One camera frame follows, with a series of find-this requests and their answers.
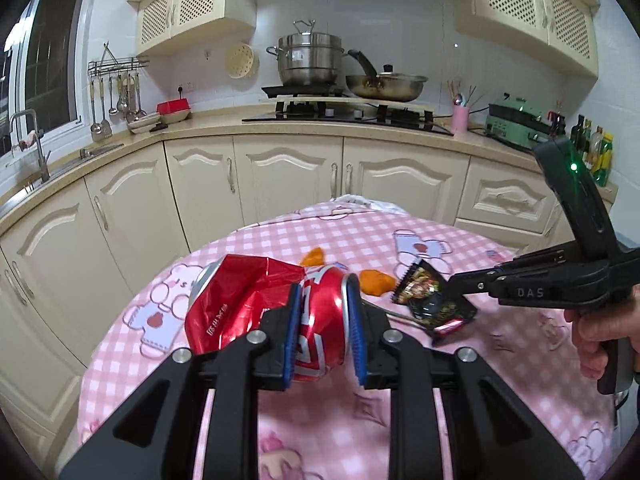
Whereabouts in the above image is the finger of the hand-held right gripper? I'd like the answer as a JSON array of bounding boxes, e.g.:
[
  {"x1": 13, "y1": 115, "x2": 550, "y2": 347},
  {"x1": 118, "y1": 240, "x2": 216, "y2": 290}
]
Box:
[{"x1": 447, "y1": 242, "x2": 568, "y2": 295}]

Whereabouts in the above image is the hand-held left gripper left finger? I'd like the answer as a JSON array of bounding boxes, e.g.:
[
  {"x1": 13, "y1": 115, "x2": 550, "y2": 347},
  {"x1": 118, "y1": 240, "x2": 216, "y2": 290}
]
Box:
[{"x1": 60, "y1": 282, "x2": 303, "y2": 480}]

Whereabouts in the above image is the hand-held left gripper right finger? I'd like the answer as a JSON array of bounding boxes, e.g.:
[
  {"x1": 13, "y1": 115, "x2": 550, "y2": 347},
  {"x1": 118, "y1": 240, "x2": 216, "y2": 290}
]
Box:
[{"x1": 341, "y1": 274, "x2": 586, "y2": 480}]

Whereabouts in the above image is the red drink can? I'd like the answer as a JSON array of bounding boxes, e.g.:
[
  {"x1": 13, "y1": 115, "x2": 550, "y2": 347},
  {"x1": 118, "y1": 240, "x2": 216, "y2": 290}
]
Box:
[{"x1": 295, "y1": 265, "x2": 358, "y2": 383}]

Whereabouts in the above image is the crushed red soda can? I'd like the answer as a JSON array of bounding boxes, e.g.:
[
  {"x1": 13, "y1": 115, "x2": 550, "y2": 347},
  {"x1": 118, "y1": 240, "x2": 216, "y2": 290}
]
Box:
[{"x1": 185, "y1": 254, "x2": 306, "y2": 357}]

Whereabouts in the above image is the black snack packet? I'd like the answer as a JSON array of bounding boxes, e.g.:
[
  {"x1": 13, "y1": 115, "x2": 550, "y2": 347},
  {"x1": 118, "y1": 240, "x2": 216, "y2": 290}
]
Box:
[{"x1": 390, "y1": 259, "x2": 478, "y2": 346}]

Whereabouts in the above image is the person's right hand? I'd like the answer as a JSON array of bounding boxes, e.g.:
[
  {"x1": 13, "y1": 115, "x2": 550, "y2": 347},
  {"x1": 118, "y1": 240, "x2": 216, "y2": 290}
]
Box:
[{"x1": 564, "y1": 285, "x2": 640, "y2": 381}]

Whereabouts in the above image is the cream drawer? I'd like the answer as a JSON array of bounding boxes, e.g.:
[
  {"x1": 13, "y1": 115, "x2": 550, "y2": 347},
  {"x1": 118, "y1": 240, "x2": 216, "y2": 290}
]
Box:
[{"x1": 455, "y1": 160, "x2": 556, "y2": 233}]

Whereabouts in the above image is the clear oil bottle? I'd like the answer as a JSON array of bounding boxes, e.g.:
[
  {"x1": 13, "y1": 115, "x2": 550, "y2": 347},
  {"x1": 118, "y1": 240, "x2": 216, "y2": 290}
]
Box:
[{"x1": 589, "y1": 125, "x2": 604, "y2": 168}]

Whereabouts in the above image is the dark glass bottle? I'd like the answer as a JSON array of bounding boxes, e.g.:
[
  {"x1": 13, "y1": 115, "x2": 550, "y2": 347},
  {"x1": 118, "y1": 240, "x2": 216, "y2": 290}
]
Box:
[{"x1": 570, "y1": 115, "x2": 587, "y2": 155}]

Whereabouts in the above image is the pink checked tablecloth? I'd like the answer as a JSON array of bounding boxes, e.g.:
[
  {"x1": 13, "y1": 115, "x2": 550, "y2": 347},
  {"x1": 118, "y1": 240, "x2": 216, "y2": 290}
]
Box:
[{"x1": 77, "y1": 200, "x2": 618, "y2": 480}]

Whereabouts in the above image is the white cloth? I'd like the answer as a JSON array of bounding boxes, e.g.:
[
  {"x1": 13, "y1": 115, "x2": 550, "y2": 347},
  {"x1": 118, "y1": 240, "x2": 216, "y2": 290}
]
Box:
[{"x1": 330, "y1": 192, "x2": 401, "y2": 212}]

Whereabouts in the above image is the green electric cooker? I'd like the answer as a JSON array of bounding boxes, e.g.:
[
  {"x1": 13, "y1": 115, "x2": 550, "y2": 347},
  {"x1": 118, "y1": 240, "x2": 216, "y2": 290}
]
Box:
[{"x1": 485, "y1": 92, "x2": 566, "y2": 151}]

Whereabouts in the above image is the pink utensil cup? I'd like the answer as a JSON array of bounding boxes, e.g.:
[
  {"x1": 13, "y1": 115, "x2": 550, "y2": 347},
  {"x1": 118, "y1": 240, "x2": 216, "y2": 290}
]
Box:
[{"x1": 451, "y1": 105, "x2": 471, "y2": 136}]

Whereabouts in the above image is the steel frying pan with lid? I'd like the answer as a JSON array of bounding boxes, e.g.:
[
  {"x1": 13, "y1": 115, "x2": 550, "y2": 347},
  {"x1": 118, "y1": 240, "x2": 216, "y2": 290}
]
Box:
[{"x1": 345, "y1": 49, "x2": 430, "y2": 102}]

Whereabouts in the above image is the black gas hob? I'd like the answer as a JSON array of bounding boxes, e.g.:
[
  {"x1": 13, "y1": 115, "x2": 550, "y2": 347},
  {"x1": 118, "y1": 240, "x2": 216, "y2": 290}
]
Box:
[{"x1": 241, "y1": 100, "x2": 455, "y2": 137}]

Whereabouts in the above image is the red bowl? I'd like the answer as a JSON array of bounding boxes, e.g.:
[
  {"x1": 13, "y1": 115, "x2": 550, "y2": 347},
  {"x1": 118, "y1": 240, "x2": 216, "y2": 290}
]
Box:
[{"x1": 156, "y1": 99, "x2": 192, "y2": 123}]

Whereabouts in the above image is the stack of bowls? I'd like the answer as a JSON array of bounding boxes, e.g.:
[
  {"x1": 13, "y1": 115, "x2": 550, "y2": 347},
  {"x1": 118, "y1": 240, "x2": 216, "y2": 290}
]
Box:
[{"x1": 126, "y1": 112, "x2": 162, "y2": 134}]

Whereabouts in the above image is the steel sink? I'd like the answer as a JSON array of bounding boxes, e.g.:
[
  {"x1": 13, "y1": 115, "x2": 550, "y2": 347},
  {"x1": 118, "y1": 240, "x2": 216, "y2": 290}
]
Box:
[{"x1": 5, "y1": 142, "x2": 125, "y2": 181}]

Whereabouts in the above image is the hanging steel skimmer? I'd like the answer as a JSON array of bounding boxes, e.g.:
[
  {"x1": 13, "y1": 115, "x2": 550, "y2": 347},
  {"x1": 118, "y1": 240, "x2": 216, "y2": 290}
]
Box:
[{"x1": 132, "y1": 74, "x2": 147, "y2": 117}]

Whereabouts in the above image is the steel steamer pot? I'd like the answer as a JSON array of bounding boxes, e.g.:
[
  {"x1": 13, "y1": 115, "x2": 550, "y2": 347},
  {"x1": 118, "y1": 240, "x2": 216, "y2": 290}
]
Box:
[{"x1": 266, "y1": 19, "x2": 347, "y2": 87}]

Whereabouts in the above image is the hanging slotted spatula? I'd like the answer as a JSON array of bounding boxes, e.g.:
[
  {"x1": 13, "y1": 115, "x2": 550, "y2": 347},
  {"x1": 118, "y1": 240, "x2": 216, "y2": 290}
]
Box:
[{"x1": 99, "y1": 77, "x2": 114, "y2": 139}]

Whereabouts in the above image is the cream steamer tray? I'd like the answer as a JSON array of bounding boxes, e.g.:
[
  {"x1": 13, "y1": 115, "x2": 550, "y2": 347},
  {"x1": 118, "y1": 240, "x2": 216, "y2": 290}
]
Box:
[{"x1": 224, "y1": 41, "x2": 258, "y2": 79}]

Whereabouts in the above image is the hanging steel spoon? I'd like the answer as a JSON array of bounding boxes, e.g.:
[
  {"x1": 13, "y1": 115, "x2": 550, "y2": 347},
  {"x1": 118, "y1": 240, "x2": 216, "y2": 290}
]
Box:
[{"x1": 89, "y1": 80, "x2": 103, "y2": 142}]

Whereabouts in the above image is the steel faucet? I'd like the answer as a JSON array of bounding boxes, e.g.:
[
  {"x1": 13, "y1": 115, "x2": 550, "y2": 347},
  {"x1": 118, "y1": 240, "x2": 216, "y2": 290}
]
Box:
[{"x1": 9, "y1": 109, "x2": 51, "y2": 183}]

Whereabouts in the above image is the cream lattice corner cabinet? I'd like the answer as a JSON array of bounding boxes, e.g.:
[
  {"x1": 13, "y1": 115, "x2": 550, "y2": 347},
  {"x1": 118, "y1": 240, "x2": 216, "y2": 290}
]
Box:
[{"x1": 125, "y1": 0, "x2": 246, "y2": 58}]

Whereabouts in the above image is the kitchen window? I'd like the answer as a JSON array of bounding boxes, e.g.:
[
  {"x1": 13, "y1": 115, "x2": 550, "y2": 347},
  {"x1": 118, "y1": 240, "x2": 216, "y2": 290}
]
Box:
[{"x1": 0, "y1": 0, "x2": 88, "y2": 158}]

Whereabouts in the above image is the cream lattice wall cabinet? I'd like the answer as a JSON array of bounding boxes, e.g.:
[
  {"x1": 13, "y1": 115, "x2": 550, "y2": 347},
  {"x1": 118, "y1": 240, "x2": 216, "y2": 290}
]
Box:
[{"x1": 452, "y1": 0, "x2": 601, "y2": 81}]

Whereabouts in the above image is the wall utensil rack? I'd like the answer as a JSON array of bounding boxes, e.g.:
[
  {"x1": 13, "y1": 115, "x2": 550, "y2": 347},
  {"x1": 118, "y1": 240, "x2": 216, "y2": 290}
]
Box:
[{"x1": 87, "y1": 42, "x2": 151, "y2": 78}]

